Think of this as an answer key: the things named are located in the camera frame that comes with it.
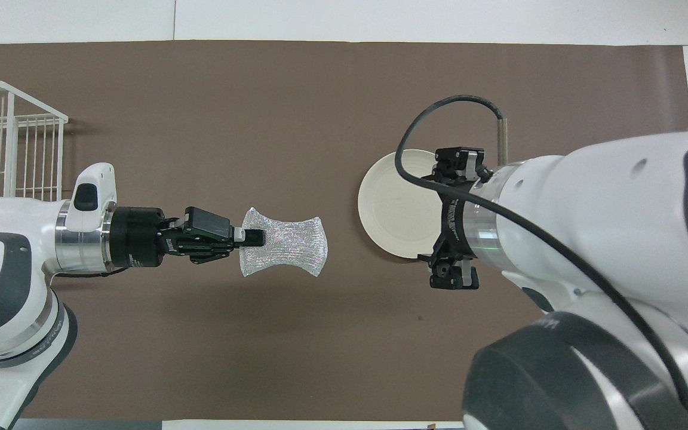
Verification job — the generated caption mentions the cream round plate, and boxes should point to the cream round plate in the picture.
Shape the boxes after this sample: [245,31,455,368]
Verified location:
[358,149,458,260]

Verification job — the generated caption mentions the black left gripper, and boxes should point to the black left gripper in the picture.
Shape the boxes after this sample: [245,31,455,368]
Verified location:
[110,206,268,268]

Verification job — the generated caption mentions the brown table mat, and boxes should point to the brown table mat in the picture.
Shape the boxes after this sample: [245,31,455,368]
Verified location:
[0,41,688,422]

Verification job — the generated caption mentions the white wire dish rack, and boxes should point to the white wire dish rack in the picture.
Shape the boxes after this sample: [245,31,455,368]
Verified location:
[0,80,69,201]

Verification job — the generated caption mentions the silver glitter sponge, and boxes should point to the silver glitter sponge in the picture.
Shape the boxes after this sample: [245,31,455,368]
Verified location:
[239,207,328,278]

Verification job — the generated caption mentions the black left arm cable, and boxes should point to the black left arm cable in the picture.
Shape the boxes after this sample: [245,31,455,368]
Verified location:
[45,266,133,280]

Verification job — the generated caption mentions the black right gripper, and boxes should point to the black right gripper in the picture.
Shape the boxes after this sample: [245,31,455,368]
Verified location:
[417,146,495,291]

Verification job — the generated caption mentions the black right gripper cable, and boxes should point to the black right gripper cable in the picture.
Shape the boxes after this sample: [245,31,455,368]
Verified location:
[395,95,688,419]

